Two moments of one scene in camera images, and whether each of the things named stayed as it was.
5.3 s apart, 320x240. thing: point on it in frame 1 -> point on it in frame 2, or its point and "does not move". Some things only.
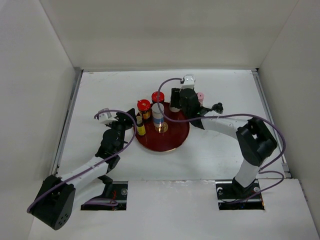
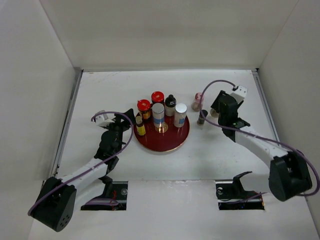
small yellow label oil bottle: [141, 130] does not move
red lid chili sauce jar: [143, 106] does not move
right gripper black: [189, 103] -> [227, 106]
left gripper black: [124, 119] does not move
